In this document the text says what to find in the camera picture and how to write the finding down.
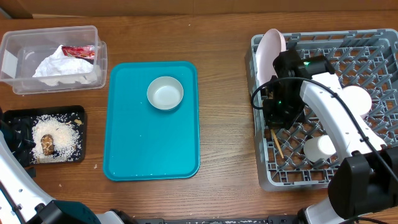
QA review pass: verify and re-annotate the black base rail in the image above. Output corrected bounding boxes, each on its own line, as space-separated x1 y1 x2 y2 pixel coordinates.
132 215 302 224

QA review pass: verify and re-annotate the brown food piece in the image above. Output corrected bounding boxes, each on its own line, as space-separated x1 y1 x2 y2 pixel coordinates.
40 134 54 156

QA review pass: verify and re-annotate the grey bowl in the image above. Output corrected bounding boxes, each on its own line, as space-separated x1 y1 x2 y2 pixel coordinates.
147 76 184 111

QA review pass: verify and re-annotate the teal serving tray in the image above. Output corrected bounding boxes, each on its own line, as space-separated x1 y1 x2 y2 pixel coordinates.
103 61 200 181

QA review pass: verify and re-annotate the white napkin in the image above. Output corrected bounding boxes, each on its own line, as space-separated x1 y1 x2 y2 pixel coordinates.
33 45 98 86

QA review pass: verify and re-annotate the small white plate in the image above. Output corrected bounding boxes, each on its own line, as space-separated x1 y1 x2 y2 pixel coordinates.
343 86 372 119

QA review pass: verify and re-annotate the rice food waste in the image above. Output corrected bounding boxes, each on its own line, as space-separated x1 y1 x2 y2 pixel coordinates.
32 114 82 164

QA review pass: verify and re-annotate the grey dishwasher rack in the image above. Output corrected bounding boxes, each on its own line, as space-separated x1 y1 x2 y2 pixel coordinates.
253 29 397 191

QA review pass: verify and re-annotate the clear plastic bin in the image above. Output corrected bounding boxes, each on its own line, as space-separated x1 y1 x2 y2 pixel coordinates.
1 26 108 95

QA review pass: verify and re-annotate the large white plate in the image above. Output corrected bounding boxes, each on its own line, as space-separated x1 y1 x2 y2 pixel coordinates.
256 29 286 85

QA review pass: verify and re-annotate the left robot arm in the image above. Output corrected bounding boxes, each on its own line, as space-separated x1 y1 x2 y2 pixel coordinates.
1 121 137 224

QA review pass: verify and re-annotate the wooden chopstick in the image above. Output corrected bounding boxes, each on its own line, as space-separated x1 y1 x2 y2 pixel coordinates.
271 129 284 159

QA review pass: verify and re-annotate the red snack wrapper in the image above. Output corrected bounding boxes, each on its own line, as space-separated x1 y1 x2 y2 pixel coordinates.
62 45 95 60

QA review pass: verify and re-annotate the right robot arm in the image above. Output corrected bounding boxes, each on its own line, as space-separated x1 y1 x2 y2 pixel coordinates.
257 50 397 223

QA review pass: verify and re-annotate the black rectangular tray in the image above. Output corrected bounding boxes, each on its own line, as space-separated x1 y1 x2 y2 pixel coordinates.
1 105 86 167

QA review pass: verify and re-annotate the white cup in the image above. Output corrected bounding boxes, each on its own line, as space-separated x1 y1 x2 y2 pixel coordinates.
303 135 336 162

